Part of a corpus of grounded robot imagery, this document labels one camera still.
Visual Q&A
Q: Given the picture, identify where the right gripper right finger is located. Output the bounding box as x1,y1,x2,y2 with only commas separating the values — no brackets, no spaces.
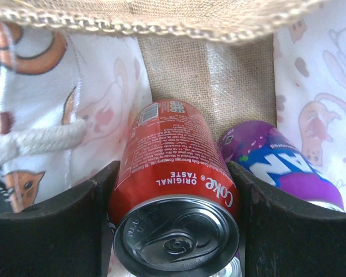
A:
227,162,346,276

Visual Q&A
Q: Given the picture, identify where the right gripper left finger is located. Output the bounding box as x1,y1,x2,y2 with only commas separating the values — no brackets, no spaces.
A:
0,161,120,276

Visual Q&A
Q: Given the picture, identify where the purple soda can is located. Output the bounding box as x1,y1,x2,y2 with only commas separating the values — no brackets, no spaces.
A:
219,121,344,212

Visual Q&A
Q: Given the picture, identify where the red soda can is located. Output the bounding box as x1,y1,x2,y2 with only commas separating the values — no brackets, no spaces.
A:
108,99,240,276

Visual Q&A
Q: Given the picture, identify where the patterned canvas tote bag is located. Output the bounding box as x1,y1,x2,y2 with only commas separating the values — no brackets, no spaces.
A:
0,0,346,277

